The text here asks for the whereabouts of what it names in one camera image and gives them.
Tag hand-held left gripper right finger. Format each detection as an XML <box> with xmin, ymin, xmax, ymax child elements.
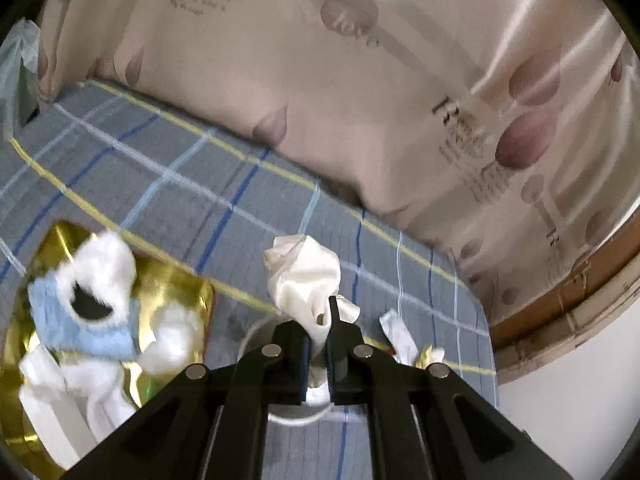
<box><xmin>326</xmin><ymin>296</ymin><xmax>573</xmax><ymax>480</ymax></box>

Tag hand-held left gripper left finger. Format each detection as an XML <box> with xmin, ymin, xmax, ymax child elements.
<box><xmin>60</xmin><ymin>321</ymin><xmax>311</xmax><ymax>480</ymax></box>

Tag cream satin scrunchie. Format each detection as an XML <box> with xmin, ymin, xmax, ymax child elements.
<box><xmin>262</xmin><ymin>234</ymin><xmax>361</xmax><ymax>391</ymax></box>

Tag gold foil tray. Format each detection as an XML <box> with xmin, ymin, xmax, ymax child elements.
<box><xmin>0</xmin><ymin>220</ymin><xmax>217</xmax><ymax>478</ymax></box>

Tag light blue fluffy towel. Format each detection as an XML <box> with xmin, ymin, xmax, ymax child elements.
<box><xmin>27</xmin><ymin>277</ymin><xmax>146</xmax><ymax>362</ymax></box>

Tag white socks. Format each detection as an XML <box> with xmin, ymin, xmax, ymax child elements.
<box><xmin>65</xmin><ymin>360</ymin><xmax>142</xmax><ymax>442</ymax></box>

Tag white fluffy mitt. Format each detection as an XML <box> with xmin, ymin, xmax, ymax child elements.
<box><xmin>57</xmin><ymin>230</ymin><xmax>206</xmax><ymax>376</ymax></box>

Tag white ribbed cloth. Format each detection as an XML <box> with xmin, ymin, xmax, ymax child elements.
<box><xmin>17</xmin><ymin>347</ymin><xmax>92</xmax><ymax>472</ymax></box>

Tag small white paper scrap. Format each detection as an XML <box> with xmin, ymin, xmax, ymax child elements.
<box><xmin>378</xmin><ymin>310</ymin><xmax>419</xmax><ymax>364</ymax></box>

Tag gold foil wrapper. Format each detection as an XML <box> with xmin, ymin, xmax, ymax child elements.
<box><xmin>412</xmin><ymin>344</ymin><xmax>447</xmax><ymax>367</ymax></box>

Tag grey plaid bed sheet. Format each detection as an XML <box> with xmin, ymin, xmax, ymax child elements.
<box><xmin>0</xmin><ymin>80</ymin><xmax>501</xmax><ymax>480</ymax></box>

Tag beige leaf-print curtain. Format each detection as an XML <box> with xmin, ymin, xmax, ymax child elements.
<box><xmin>37</xmin><ymin>0</ymin><xmax>640</xmax><ymax>312</ymax></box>

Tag clear plastic bag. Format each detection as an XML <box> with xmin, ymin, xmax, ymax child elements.
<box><xmin>0</xmin><ymin>17</ymin><xmax>42</xmax><ymax>127</ymax></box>

